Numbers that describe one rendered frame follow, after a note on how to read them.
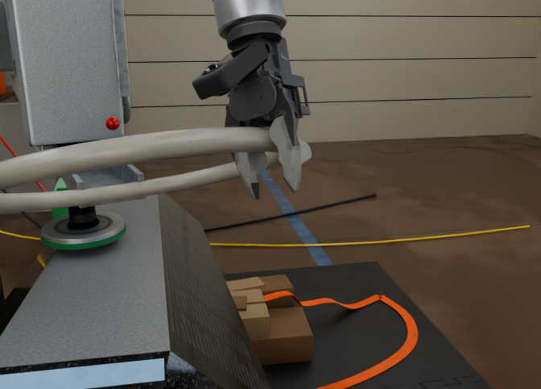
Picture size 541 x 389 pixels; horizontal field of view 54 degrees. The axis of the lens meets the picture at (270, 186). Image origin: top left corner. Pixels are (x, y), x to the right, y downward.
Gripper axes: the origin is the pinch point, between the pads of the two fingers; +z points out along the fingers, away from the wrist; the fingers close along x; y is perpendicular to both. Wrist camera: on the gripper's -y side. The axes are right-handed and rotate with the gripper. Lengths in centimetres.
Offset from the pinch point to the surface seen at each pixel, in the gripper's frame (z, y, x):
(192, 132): -6.8, -11.1, 1.6
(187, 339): 26, 24, 42
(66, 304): 15, 14, 66
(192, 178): -5.7, 20.2, 30.3
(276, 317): 49, 139, 100
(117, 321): 20, 16, 52
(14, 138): -80, 161, 315
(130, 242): 5, 45, 78
